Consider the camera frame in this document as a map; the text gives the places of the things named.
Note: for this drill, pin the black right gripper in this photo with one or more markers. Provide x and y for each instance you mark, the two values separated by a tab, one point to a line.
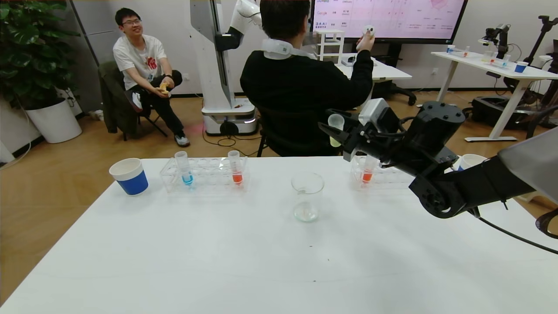
351	144

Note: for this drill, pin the yellow pigment test tube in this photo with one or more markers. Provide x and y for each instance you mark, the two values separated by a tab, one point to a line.
335	122

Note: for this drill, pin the blue pigment test tube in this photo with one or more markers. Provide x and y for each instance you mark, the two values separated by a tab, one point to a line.
185	168

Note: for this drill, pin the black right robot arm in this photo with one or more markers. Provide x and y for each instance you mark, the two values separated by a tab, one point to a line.
436	126

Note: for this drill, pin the black wheeled robot base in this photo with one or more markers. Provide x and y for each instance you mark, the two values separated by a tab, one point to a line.
492	111

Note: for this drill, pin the black tabletop robot arm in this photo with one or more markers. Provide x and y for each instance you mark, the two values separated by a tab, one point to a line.
497	37

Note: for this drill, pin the orange pigment test tube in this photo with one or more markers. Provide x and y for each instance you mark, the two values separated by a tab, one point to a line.
367	175
236	176

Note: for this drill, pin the clear plastic test tube rack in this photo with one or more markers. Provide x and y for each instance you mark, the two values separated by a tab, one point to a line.
209	175
388	179

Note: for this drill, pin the glass beaker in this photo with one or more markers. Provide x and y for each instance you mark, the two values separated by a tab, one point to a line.
305	209

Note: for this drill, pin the black office chair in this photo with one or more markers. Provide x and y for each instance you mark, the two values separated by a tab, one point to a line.
296	139

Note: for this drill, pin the black display stand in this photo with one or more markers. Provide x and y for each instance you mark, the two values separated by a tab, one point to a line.
392	89

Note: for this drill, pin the man in black sweater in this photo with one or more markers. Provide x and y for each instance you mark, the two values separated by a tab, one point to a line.
296	87

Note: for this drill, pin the white drawer organizer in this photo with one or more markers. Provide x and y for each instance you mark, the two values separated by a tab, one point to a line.
329	41

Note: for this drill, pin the white handheld controller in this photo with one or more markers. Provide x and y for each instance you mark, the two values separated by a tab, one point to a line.
369	31

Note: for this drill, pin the white neck headset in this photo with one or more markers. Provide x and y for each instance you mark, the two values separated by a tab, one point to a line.
281	49

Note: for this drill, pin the blue paper cup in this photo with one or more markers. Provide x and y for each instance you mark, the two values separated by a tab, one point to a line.
471	161
131	181

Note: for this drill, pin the white height-adjustable desk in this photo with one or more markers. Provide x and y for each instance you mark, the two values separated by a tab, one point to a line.
479	61

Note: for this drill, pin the white humanoid robot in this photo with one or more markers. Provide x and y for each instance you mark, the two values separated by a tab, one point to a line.
213	65

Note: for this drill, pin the small blue cup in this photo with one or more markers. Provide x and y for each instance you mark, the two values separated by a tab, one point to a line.
521	66

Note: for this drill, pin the black folding chair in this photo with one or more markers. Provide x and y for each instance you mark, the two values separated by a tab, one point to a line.
152	124

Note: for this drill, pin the man in white t-shirt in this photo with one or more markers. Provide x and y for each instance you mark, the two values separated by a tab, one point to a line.
139	61

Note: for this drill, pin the dark green jacket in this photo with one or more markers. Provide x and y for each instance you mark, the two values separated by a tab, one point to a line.
114	100

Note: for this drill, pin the white plant pot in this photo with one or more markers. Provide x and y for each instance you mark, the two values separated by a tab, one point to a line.
54	122

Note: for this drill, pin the green potted plant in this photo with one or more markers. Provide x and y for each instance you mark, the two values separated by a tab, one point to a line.
30	48

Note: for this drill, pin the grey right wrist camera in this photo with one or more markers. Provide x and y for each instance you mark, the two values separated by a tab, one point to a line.
377	113

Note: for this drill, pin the large wall display screen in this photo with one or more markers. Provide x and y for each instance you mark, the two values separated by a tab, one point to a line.
392	19

